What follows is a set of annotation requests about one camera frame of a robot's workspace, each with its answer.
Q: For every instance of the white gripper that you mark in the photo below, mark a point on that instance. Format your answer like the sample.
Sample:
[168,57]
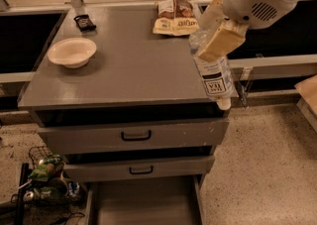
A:
[227,34]

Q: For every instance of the clear plastic water bottle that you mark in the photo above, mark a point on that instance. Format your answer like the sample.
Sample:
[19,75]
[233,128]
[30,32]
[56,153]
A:
[215,75]

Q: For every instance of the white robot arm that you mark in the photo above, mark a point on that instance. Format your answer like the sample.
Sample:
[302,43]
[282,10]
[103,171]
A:
[226,22]

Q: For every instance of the grey drawer cabinet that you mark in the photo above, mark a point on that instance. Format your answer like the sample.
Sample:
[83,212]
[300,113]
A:
[135,76]

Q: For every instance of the grey top drawer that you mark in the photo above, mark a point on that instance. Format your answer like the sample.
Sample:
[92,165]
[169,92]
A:
[134,136]

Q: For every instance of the grey open bottom drawer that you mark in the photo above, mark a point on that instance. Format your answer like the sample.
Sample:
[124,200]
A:
[150,201]

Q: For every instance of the grey middle drawer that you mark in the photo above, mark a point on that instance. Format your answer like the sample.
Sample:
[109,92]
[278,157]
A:
[123,170]

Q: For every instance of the brown and yellow snack bag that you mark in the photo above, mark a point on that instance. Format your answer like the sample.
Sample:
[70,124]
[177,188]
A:
[175,18]

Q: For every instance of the cardboard box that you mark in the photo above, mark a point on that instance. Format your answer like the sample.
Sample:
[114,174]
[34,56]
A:
[308,94]

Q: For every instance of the small black snack packet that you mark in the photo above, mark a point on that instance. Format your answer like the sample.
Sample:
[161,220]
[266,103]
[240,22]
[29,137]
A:
[84,23]

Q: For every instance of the white bowl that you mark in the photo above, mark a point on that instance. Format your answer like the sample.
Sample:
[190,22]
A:
[72,53]

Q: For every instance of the green chip bag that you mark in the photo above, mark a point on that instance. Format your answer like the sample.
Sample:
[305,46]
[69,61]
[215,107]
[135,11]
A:
[47,169]

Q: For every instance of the black wire basket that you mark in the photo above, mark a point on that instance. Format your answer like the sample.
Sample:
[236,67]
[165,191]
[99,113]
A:
[58,190]

